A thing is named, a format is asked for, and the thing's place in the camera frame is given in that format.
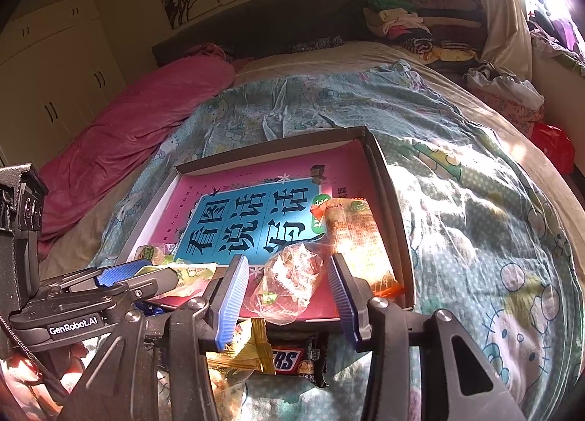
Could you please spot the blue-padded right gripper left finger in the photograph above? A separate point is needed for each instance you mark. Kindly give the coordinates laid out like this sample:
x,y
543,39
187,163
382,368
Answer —
x,y
225,304

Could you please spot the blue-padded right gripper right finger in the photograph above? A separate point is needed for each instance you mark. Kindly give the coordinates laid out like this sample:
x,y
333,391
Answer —
x,y
351,295

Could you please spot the orange long snack packet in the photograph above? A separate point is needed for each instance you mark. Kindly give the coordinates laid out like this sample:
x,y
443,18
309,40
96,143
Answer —
x,y
352,231

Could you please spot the red plastic bag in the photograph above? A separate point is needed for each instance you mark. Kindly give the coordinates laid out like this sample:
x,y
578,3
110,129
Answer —
x,y
556,145

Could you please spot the left hand red nails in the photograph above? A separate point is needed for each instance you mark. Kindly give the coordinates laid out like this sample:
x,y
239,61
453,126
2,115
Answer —
x,y
24,395

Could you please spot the pink and blue book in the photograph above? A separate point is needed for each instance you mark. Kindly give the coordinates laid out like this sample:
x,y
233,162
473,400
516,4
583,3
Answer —
x,y
287,206

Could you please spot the dark headboard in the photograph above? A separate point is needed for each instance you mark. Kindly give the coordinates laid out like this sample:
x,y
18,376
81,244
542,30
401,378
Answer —
x,y
262,28

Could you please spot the pile of folded clothes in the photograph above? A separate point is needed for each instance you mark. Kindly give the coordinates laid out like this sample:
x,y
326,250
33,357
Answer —
x,y
434,30

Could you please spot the pink floral bag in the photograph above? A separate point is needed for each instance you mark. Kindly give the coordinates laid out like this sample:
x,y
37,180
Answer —
x,y
516,100

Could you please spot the Snickers bar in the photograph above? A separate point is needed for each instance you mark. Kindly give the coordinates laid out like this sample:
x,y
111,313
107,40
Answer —
x,y
302,355

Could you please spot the clear bag red candy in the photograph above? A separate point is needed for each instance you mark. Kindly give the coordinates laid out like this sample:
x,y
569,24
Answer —
x,y
289,280

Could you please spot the gold long snack packet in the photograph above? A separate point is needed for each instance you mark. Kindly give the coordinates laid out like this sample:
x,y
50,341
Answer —
x,y
249,350

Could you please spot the cream curtain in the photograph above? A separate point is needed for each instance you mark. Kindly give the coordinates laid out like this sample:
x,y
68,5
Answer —
x,y
509,43

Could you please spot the teal cartoon print quilt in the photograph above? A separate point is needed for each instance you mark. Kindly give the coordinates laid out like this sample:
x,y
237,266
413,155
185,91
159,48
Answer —
x,y
486,234

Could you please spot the round green-label pastry packet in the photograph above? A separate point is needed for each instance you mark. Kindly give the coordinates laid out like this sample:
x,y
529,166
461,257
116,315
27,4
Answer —
x,y
156,255

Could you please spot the cream wardrobe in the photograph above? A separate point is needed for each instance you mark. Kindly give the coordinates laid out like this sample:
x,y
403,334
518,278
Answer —
x,y
58,72

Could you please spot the pink blanket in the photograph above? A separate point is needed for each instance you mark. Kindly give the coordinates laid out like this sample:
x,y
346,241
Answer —
x,y
125,134

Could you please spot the dark cardboard box tray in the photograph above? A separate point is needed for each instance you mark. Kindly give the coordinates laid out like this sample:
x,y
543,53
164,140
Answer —
x,y
255,200

